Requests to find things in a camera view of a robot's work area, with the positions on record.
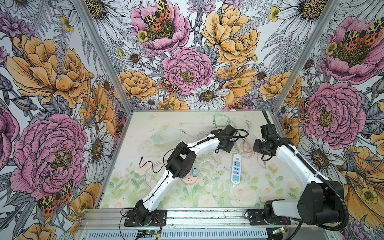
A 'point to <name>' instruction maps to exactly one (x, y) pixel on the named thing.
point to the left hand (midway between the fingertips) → (225, 148)
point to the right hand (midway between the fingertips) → (259, 152)
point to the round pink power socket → (190, 179)
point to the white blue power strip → (236, 169)
